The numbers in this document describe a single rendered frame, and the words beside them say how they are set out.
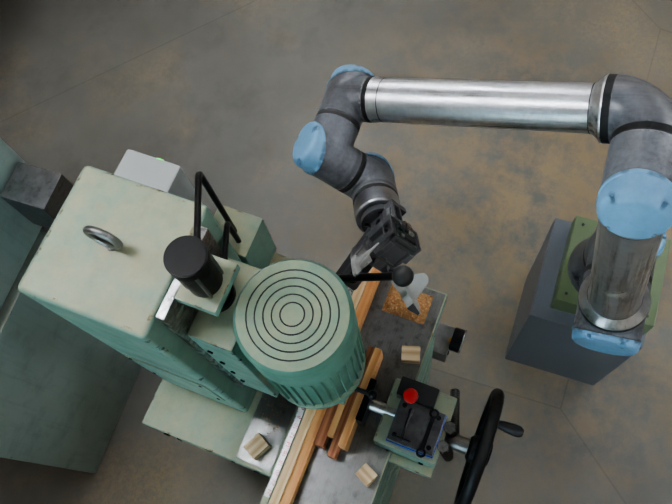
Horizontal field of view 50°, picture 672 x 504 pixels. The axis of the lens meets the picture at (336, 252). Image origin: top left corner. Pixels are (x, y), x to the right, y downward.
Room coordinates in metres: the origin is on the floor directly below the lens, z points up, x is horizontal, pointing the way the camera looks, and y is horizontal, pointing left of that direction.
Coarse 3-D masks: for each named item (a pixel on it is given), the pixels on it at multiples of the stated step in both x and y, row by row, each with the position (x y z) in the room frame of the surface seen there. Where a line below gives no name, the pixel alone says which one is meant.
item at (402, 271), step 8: (384, 272) 0.38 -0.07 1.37; (392, 272) 0.37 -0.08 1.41; (400, 272) 0.36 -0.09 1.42; (408, 272) 0.36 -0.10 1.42; (344, 280) 0.41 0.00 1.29; (352, 280) 0.40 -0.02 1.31; (360, 280) 0.40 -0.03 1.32; (368, 280) 0.39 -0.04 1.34; (376, 280) 0.38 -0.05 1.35; (384, 280) 0.37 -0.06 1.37; (392, 280) 0.36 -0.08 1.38; (400, 280) 0.35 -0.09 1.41; (408, 280) 0.35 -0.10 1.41
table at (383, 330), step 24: (384, 288) 0.51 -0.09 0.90; (384, 312) 0.45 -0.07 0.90; (432, 312) 0.42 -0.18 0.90; (384, 336) 0.40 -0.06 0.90; (408, 336) 0.38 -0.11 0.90; (432, 336) 0.37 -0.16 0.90; (384, 360) 0.34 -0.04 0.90; (384, 384) 0.29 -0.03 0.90; (360, 432) 0.21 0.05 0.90; (312, 456) 0.18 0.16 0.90; (360, 456) 0.16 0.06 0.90; (384, 456) 0.15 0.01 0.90; (312, 480) 0.14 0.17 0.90; (336, 480) 0.12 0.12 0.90; (360, 480) 0.11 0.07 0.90
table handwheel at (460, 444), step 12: (492, 396) 0.21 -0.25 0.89; (504, 396) 0.21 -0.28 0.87; (492, 408) 0.18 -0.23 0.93; (480, 420) 0.19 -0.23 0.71; (492, 420) 0.16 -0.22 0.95; (480, 432) 0.16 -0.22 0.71; (492, 432) 0.13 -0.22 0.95; (456, 444) 0.14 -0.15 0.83; (468, 444) 0.13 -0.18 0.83; (480, 444) 0.12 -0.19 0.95; (492, 444) 0.12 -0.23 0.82; (468, 456) 0.11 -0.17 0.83; (480, 456) 0.09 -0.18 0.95; (468, 468) 0.09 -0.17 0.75; (480, 468) 0.07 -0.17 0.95; (468, 480) 0.06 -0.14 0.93; (468, 492) 0.03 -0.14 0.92
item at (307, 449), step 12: (372, 288) 0.50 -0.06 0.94; (360, 300) 0.48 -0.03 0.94; (360, 312) 0.45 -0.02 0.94; (360, 324) 0.43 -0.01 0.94; (312, 420) 0.25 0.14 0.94; (312, 432) 0.23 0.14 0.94; (312, 444) 0.20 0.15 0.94; (300, 456) 0.18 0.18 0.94; (300, 468) 0.16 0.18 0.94; (300, 480) 0.14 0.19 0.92; (288, 492) 0.12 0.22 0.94
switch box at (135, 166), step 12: (132, 156) 0.64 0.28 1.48; (144, 156) 0.64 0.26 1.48; (120, 168) 0.63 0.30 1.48; (132, 168) 0.62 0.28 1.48; (144, 168) 0.62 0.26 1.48; (156, 168) 0.61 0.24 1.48; (168, 168) 0.61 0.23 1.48; (180, 168) 0.60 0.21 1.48; (132, 180) 0.60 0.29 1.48; (144, 180) 0.60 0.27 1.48; (156, 180) 0.59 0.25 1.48; (168, 180) 0.59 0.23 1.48; (180, 180) 0.59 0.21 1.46; (168, 192) 0.57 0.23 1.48; (180, 192) 0.58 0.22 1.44; (192, 192) 0.60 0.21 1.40
